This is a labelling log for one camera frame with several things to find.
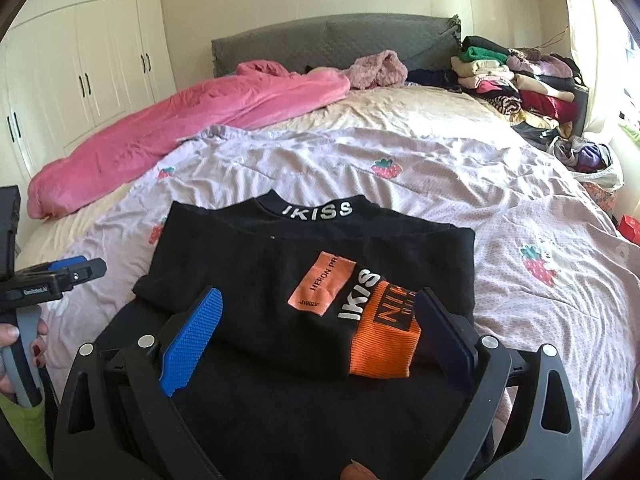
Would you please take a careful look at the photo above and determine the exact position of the dark navy garment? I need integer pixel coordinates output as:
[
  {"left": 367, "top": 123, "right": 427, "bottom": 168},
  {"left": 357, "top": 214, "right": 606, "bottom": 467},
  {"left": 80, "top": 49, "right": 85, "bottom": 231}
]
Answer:
[{"left": 406, "top": 67, "right": 458, "bottom": 92}]

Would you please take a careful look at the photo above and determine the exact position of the strawberry print quilt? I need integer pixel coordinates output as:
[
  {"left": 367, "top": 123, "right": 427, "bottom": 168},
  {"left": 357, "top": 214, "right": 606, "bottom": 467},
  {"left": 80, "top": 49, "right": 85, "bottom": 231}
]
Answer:
[{"left": 40, "top": 125, "right": 640, "bottom": 476}]

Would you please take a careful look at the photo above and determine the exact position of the pink fuzzy garment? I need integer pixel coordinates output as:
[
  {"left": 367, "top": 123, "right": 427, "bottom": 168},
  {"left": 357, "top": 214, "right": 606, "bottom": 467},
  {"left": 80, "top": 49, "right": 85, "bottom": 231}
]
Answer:
[{"left": 348, "top": 50, "right": 408, "bottom": 90}]

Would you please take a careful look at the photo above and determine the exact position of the beige bed sheet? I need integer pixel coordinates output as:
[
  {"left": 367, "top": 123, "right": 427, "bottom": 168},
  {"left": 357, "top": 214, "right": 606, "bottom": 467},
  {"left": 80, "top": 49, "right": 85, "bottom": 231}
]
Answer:
[{"left": 17, "top": 85, "right": 506, "bottom": 261}]

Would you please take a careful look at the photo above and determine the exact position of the white curtain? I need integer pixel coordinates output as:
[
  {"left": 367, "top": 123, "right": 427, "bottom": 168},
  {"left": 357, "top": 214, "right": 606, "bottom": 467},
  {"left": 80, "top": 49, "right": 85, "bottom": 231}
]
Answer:
[{"left": 557, "top": 0, "right": 626, "bottom": 131}]

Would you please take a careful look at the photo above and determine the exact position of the red object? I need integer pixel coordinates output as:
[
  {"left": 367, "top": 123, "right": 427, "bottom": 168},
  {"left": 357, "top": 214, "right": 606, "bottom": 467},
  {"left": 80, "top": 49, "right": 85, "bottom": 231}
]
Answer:
[{"left": 617, "top": 214, "right": 640, "bottom": 243}]

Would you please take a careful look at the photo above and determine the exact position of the pink blanket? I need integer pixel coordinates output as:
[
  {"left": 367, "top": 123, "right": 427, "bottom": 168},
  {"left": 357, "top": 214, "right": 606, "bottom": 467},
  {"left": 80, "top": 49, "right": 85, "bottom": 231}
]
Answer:
[{"left": 27, "top": 60, "right": 351, "bottom": 220}]

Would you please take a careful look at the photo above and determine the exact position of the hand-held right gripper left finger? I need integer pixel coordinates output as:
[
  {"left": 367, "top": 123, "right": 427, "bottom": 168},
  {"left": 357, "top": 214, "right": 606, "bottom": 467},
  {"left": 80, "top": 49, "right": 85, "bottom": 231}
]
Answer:
[{"left": 52, "top": 285, "right": 223, "bottom": 480}]

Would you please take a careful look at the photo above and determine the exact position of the black sweater with orange cuffs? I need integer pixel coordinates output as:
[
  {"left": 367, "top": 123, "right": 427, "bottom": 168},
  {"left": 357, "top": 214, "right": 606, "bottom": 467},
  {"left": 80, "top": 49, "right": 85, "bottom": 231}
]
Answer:
[{"left": 105, "top": 190, "right": 506, "bottom": 480}]

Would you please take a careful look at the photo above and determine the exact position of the person's left hand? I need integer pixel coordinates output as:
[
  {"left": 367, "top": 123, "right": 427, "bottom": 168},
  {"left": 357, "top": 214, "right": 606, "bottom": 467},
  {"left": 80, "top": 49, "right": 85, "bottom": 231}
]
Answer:
[{"left": 0, "top": 320, "right": 51, "bottom": 398}]

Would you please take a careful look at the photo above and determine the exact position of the grey quilted headboard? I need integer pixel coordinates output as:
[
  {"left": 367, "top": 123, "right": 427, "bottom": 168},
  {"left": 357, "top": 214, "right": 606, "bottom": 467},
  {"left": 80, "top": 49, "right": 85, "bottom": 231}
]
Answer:
[{"left": 211, "top": 14, "right": 462, "bottom": 73}]

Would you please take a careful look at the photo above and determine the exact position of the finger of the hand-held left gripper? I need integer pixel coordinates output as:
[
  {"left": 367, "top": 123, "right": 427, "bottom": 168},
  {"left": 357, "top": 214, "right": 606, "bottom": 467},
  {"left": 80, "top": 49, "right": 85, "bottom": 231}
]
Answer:
[
  {"left": 50, "top": 258, "right": 108, "bottom": 295},
  {"left": 46, "top": 255, "right": 89, "bottom": 273}
]

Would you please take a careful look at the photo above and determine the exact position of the plastic bag of clothes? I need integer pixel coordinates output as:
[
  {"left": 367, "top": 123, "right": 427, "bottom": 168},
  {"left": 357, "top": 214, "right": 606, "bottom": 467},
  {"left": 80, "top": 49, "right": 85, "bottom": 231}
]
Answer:
[{"left": 547, "top": 135, "right": 626, "bottom": 191}]

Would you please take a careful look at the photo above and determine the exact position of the white wardrobe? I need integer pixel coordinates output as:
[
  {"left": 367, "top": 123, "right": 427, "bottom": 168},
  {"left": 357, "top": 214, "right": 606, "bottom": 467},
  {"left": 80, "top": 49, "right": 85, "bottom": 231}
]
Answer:
[{"left": 0, "top": 0, "right": 176, "bottom": 186}]

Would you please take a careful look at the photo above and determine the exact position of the person's green clothing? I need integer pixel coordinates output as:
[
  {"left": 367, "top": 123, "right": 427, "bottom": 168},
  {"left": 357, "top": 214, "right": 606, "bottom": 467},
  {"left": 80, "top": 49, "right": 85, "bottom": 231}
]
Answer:
[{"left": 0, "top": 390, "right": 53, "bottom": 478}]

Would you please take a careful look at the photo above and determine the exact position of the person's right hand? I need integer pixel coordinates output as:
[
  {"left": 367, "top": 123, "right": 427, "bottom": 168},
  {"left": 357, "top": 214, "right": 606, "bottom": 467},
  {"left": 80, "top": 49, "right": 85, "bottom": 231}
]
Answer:
[{"left": 340, "top": 460, "right": 378, "bottom": 480}]

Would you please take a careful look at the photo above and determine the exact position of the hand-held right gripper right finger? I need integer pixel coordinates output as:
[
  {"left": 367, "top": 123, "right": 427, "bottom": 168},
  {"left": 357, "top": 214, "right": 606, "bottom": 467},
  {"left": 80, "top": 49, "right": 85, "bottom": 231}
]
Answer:
[{"left": 415, "top": 286, "right": 583, "bottom": 480}]

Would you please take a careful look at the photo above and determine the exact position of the pile of folded clothes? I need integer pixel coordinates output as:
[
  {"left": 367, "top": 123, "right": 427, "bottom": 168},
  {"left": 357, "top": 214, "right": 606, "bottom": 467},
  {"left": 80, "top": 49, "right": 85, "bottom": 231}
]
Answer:
[{"left": 450, "top": 35, "right": 588, "bottom": 141}]

